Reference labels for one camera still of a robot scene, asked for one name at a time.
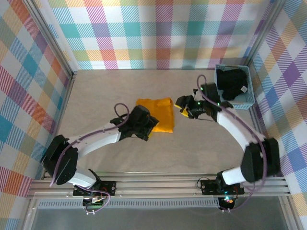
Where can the orange t-shirt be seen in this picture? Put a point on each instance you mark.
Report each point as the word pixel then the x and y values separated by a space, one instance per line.
pixel 163 112

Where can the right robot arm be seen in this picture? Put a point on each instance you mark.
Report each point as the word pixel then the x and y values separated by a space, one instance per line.
pixel 239 134

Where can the black t-shirt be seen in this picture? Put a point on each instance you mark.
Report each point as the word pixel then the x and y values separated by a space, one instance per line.
pixel 231 81

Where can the light blue plastic basket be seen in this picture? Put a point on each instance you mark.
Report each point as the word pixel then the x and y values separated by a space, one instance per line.
pixel 239 105

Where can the grey lower shelf panel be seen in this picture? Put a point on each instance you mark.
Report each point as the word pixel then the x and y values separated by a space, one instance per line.
pixel 156 219

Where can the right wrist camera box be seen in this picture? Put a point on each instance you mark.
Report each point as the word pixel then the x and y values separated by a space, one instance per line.
pixel 196 94

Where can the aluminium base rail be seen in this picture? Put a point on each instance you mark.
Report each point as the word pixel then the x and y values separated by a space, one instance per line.
pixel 156 184

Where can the aluminium side rail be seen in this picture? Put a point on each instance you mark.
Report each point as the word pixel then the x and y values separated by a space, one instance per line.
pixel 60 119
pixel 256 119

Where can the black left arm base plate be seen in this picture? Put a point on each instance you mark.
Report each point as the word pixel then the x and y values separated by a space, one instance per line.
pixel 109 187

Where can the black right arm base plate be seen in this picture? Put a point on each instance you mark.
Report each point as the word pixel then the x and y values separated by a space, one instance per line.
pixel 208 188

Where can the aluminium frame post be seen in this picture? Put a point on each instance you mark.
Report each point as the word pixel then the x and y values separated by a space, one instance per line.
pixel 265 26
pixel 49 36

